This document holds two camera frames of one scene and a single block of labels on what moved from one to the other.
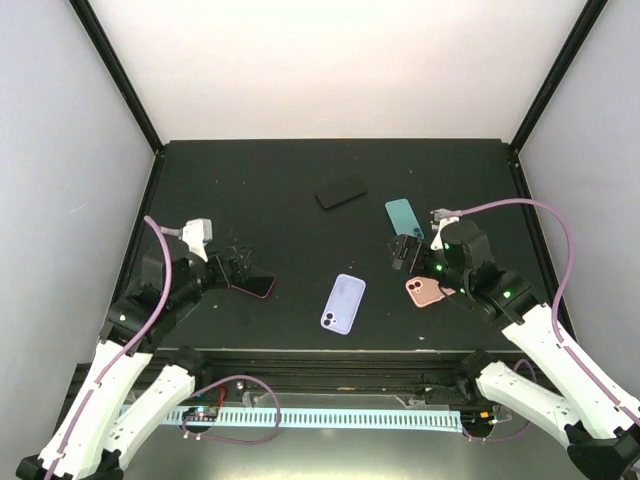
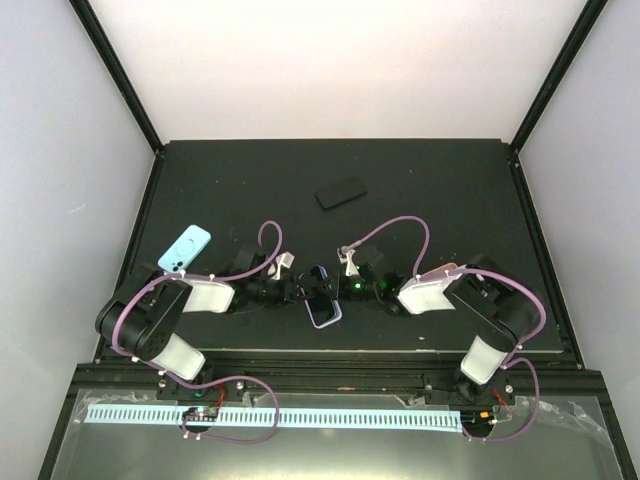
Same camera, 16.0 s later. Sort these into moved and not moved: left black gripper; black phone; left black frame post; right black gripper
Moved: left black gripper; right black gripper
Not moved: black phone; left black frame post
